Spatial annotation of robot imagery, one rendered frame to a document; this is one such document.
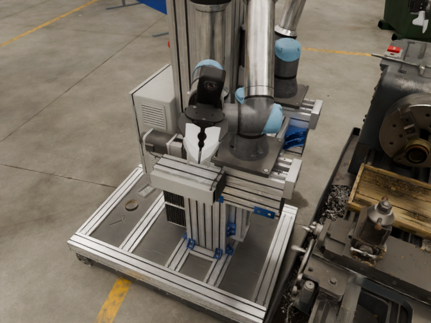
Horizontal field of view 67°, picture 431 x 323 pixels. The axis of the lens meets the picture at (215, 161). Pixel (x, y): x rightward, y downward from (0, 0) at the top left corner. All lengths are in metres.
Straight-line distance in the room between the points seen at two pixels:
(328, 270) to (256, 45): 0.78
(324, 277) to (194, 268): 0.97
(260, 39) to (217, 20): 0.17
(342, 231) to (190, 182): 0.58
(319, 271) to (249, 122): 0.63
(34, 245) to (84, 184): 0.63
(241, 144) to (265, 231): 1.12
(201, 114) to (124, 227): 1.72
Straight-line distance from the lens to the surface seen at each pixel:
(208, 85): 0.58
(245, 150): 1.15
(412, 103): 1.62
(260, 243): 2.11
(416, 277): 1.26
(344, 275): 1.24
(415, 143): 1.55
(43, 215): 2.83
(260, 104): 0.81
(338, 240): 1.24
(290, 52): 1.50
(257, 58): 0.84
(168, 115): 1.42
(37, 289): 2.44
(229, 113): 0.80
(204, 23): 0.97
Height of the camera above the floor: 1.91
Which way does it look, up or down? 40 degrees down
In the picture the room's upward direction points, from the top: straight up
